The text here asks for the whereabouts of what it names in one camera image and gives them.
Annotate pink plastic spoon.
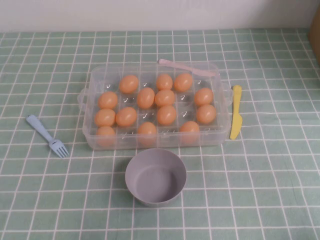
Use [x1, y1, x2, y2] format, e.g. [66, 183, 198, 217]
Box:
[158, 58, 217, 79]

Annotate brown cardboard box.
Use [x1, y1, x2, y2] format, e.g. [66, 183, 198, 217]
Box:
[309, 0, 320, 55]

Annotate light blue plastic fork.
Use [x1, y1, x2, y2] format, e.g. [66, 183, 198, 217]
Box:
[25, 114, 70, 159]

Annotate yellow plastic knife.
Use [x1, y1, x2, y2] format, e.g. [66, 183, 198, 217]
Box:
[229, 84, 244, 140]

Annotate orange plastic egg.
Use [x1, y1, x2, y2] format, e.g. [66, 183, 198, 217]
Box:
[155, 73, 174, 91]
[118, 75, 140, 95]
[95, 125, 117, 147]
[156, 104, 177, 126]
[94, 108, 117, 127]
[154, 89, 176, 107]
[173, 72, 194, 92]
[115, 106, 138, 127]
[196, 104, 217, 125]
[179, 120, 201, 145]
[194, 87, 214, 106]
[137, 121, 158, 147]
[136, 87, 156, 109]
[97, 91, 119, 110]

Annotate transparent plastic egg box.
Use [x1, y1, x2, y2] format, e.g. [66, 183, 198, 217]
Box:
[78, 61, 234, 151]

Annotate grey round bowl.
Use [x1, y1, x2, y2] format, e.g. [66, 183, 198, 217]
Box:
[124, 147, 188, 208]

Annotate green checked tablecloth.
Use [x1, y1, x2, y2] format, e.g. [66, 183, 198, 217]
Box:
[0, 27, 320, 240]

